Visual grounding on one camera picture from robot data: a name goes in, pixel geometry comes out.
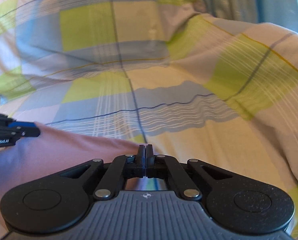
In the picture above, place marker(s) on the pink cloth garment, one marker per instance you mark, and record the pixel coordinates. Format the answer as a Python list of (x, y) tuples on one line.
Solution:
[(55, 150)]

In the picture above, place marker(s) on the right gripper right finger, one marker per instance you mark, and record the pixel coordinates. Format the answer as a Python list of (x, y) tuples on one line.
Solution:
[(167, 168)]

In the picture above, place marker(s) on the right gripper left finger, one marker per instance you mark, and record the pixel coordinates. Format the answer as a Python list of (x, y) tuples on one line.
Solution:
[(121, 169)]

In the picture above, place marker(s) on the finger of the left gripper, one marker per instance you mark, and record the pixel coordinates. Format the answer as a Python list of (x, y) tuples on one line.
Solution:
[(30, 131), (21, 124)]

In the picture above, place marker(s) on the plaid bed sheet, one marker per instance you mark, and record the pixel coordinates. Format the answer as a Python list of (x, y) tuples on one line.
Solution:
[(227, 96)]

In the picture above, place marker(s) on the plaid pillow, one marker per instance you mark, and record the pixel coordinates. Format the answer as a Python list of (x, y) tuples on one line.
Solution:
[(46, 42)]

